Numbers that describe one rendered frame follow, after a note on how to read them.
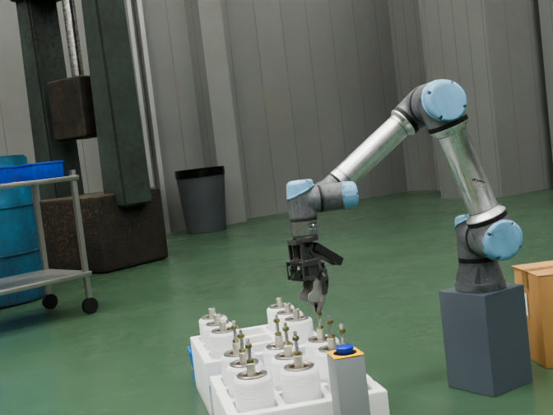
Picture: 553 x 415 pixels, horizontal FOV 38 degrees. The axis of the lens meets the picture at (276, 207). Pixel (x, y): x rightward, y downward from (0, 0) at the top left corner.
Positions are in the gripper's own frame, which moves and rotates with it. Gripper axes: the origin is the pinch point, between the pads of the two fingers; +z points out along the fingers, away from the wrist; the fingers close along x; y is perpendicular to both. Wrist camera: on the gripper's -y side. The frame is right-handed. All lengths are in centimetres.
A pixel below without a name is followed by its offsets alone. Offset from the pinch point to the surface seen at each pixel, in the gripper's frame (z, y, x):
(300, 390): 13.7, 25.3, 19.0
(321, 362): 11.7, 10.9, 10.9
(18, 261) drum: 7, -43, -331
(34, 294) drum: 30, -51, -334
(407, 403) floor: 34.3, -25.4, 5.3
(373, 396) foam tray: 17.2, 11.8, 29.5
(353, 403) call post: 13.5, 25.4, 37.1
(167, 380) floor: 34, 0, -88
